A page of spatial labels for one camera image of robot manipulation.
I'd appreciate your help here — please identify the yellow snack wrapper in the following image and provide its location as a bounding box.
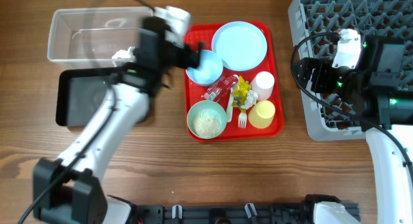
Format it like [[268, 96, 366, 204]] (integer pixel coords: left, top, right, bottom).
[[231, 76, 252, 114]]

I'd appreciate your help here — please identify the white rice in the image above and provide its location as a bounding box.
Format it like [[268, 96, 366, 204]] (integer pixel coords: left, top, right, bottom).
[[191, 110, 221, 139]]

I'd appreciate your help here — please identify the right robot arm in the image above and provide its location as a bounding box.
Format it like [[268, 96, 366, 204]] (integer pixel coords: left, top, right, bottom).
[[290, 29, 412, 223]]

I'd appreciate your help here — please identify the black plastic tray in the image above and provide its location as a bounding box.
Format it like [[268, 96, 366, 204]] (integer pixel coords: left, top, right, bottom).
[[55, 66, 147, 128]]

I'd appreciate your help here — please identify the white plastic spoon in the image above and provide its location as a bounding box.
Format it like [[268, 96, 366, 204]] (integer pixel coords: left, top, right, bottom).
[[226, 83, 237, 123]]

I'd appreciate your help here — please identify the white plastic fork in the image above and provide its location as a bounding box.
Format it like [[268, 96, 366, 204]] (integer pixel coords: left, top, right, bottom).
[[238, 109, 248, 128]]

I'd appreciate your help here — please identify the light blue plate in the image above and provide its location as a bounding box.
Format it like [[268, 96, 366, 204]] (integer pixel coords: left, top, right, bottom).
[[211, 21, 268, 72]]

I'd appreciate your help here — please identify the green bowl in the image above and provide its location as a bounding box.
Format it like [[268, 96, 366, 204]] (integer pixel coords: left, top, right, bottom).
[[186, 100, 227, 140]]

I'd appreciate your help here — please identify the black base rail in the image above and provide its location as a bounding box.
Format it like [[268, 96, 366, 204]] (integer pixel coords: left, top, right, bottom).
[[132, 203, 312, 224]]

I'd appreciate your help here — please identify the red serving tray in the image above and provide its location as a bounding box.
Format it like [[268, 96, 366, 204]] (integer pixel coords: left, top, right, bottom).
[[186, 21, 284, 143]]

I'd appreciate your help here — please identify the red snack wrapper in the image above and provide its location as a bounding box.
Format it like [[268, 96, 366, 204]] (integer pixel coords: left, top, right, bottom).
[[202, 75, 239, 102]]

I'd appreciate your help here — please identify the grey dishwasher rack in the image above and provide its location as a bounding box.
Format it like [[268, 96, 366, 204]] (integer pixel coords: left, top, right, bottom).
[[288, 0, 412, 141]]

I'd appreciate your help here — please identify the light blue bowl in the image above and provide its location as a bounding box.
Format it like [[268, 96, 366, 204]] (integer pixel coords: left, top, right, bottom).
[[185, 50, 223, 86]]

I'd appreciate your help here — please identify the yellow plastic cup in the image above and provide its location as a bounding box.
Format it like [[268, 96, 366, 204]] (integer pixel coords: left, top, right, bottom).
[[248, 100, 276, 128]]

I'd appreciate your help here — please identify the clear plastic bin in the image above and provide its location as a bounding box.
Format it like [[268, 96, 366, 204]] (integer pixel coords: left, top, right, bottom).
[[47, 6, 153, 69]]

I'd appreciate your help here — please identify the white napkin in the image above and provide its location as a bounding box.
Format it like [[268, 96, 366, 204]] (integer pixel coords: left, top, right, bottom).
[[112, 46, 135, 60], [240, 90, 258, 110]]

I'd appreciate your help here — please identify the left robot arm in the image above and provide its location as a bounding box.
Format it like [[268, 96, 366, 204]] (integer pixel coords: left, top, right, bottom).
[[27, 14, 201, 223]]

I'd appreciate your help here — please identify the white plastic cup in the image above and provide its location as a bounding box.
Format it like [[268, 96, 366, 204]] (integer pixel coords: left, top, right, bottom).
[[251, 71, 275, 101]]

